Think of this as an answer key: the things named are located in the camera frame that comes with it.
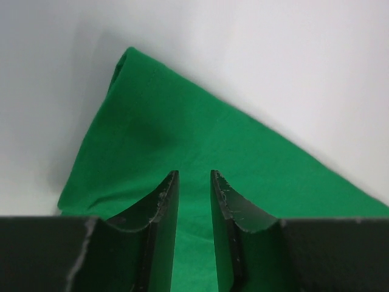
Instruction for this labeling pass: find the green t shirt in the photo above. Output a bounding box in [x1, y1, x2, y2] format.
[58, 47, 388, 291]

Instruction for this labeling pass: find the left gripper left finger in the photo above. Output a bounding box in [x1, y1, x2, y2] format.
[75, 171, 179, 291]

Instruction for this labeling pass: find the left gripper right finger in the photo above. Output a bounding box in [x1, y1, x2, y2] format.
[210, 170, 292, 291]

